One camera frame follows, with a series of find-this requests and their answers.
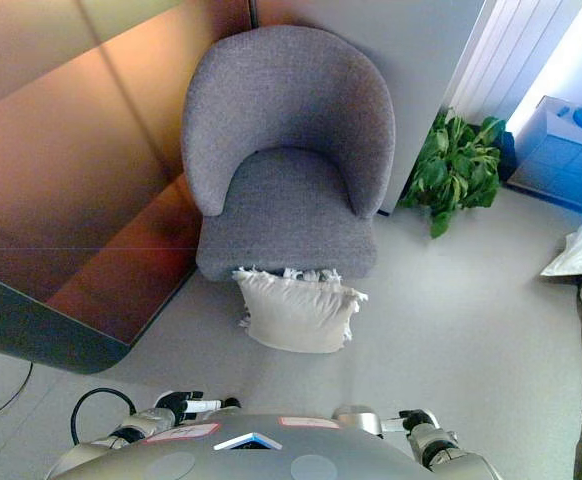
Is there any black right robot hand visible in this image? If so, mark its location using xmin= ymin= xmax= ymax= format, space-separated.
xmin=382 ymin=408 xmax=442 ymax=437

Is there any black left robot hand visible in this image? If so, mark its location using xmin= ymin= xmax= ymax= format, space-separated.
xmin=154 ymin=389 xmax=243 ymax=423

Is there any white fringed throw pillow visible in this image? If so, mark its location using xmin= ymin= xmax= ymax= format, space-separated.
xmin=231 ymin=266 xmax=371 ymax=355

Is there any grey robot torso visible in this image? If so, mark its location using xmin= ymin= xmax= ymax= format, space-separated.
xmin=45 ymin=413 xmax=472 ymax=480

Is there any green leafy potted plant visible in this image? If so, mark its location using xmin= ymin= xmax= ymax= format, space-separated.
xmin=396 ymin=107 xmax=507 ymax=240

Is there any brown wooden cabinet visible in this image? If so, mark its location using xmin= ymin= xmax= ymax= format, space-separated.
xmin=0 ymin=0 xmax=260 ymax=376

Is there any black plant pot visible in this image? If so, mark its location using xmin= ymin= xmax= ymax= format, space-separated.
xmin=497 ymin=128 xmax=521 ymax=182

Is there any pale low storage cabinet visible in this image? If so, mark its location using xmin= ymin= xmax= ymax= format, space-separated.
xmin=504 ymin=94 xmax=582 ymax=217

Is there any grey fabric armchair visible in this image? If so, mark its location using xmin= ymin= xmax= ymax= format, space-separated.
xmin=179 ymin=24 xmax=397 ymax=282

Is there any white pleated curtain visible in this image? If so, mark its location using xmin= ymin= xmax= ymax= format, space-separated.
xmin=445 ymin=0 xmax=582 ymax=132

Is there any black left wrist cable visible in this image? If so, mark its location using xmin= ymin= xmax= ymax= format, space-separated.
xmin=70 ymin=387 xmax=138 ymax=446

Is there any thin black floor cable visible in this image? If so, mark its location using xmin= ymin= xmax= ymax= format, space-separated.
xmin=0 ymin=359 xmax=35 ymax=434

